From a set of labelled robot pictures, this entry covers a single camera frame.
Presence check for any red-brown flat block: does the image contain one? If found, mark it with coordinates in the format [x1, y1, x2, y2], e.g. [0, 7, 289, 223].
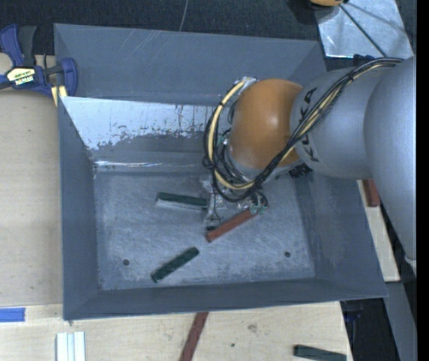
[204, 208, 260, 244]
[178, 311, 210, 361]
[362, 178, 382, 208]

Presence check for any dark green flat block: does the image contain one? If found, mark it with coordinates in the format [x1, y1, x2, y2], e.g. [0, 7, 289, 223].
[156, 191, 209, 211]
[150, 246, 201, 284]
[293, 344, 348, 361]

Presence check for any grey metal bin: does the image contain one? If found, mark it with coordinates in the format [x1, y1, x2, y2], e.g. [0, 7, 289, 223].
[53, 23, 389, 321]

